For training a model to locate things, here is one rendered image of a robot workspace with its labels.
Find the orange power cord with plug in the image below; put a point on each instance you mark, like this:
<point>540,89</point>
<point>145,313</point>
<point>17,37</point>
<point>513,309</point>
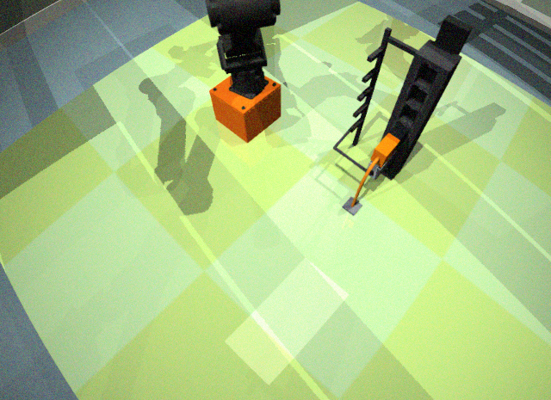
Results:
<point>385,150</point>

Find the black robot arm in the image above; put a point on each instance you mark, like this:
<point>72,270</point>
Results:
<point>238,23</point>

